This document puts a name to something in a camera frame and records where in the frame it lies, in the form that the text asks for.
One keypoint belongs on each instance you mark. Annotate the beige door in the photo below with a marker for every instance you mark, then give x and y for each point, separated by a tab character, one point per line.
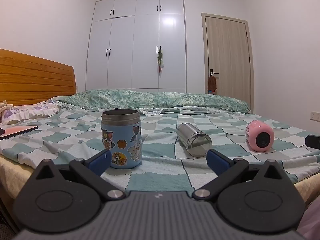
227	55

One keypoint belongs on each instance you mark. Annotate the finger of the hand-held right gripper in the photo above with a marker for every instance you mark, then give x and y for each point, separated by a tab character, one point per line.
313	141

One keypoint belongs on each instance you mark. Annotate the pink notebook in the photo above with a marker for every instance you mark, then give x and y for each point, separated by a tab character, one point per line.
20	130

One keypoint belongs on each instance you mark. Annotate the purple floral pillow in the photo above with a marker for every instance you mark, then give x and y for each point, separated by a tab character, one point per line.
27	112

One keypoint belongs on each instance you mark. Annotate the pink clothing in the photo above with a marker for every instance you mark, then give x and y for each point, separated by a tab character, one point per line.
311	222

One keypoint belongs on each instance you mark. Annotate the yellow bed sheet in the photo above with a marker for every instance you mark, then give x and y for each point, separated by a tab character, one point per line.
15	172

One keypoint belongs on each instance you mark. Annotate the plain steel cup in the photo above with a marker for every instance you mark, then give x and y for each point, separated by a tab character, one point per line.
193	138

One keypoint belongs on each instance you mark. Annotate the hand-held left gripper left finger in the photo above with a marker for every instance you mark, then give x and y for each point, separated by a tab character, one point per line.
100	163

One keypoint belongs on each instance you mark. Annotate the white wardrobe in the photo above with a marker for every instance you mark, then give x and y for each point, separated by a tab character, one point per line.
135	45

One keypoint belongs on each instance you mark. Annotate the green hanging ornament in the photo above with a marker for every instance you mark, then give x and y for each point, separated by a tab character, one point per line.
160	58

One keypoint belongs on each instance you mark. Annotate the green floral quilt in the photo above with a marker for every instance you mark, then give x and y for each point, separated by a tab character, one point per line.
150	100

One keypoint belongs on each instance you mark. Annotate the wall socket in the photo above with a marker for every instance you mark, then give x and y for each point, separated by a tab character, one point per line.
315	116

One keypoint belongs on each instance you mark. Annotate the blue cartoon sticker cup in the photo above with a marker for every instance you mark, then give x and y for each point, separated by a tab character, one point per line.
122	140

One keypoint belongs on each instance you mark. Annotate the checked green blanket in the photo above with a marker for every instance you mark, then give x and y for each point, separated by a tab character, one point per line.
160	152

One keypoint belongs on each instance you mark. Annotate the brown hanging bag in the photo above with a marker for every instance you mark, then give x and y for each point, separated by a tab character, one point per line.
211	85

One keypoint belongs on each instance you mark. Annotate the pink cup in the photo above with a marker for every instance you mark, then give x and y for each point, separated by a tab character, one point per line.
255	130

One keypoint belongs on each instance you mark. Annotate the wooden headboard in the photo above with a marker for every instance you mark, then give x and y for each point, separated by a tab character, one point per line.
32	80

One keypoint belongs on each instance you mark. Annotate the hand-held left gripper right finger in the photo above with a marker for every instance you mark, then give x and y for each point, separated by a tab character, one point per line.
217	163

